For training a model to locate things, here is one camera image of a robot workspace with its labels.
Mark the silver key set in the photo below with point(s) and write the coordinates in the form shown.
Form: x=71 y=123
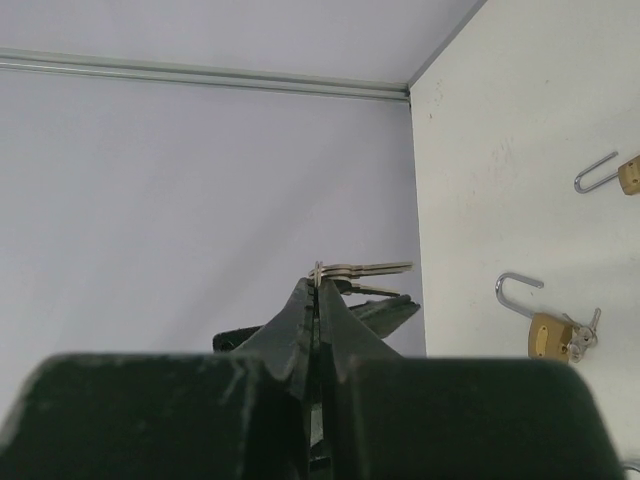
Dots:
x=584 y=336
x=346 y=276

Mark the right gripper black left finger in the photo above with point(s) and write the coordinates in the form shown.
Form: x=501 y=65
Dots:
x=244 y=414

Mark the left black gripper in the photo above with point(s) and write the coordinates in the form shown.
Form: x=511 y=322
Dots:
x=383 y=317

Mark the large brass padlock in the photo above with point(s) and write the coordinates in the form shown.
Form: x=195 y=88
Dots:
x=548 y=336

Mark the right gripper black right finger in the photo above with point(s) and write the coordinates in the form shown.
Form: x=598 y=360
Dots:
x=391 y=417

